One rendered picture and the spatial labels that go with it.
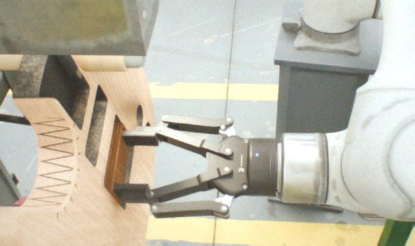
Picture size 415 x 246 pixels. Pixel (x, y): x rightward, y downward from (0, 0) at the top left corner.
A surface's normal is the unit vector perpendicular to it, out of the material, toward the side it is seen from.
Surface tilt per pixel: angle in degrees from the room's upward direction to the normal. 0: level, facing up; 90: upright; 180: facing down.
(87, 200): 88
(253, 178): 59
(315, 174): 48
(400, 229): 87
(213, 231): 0
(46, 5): 90
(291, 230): 0
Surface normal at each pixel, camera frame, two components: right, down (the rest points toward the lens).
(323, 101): -0.22, 0.72
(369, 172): -0.95, 0.21
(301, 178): -0.11, 0.21
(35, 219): 0.99, 0.00
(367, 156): -0.97, 0.00
